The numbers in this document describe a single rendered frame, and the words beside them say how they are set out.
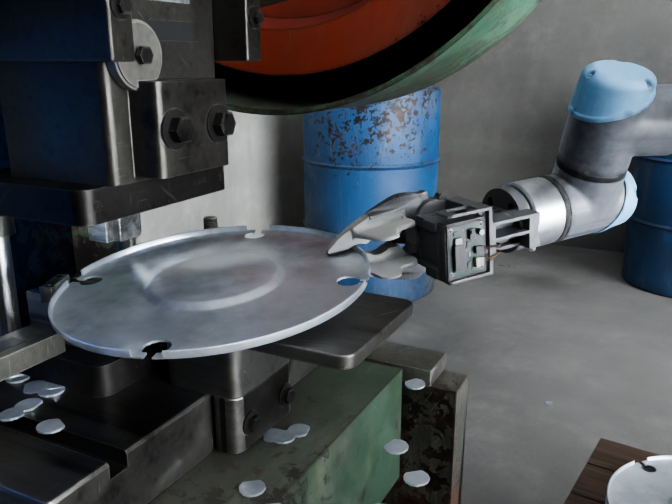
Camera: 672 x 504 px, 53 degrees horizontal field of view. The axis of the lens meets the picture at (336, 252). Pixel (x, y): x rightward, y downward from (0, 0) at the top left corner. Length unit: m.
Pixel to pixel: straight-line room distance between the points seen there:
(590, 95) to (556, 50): 3.10
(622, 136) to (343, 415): 0.40
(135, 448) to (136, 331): 0.09
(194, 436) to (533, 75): 3.40
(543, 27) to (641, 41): 0.48
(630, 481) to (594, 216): 0.49
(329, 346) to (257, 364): 0.12
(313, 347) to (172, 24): 0.31
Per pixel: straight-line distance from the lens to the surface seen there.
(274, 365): 0.65
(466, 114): 3.95
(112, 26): 0.54
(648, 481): 1.16
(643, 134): 0.76
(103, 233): 0.69
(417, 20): 0.87
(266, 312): 0.56
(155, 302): 0.61
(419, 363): 0.83
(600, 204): 0.79
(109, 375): 0.64
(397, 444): 0.66
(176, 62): 0.65
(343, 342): 0.53
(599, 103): 0.74
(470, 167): 3.98
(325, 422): 0.69
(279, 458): 0.64
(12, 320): 0.72
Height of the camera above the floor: 0.99
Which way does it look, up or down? 16 degrees down
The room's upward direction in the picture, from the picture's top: straight up
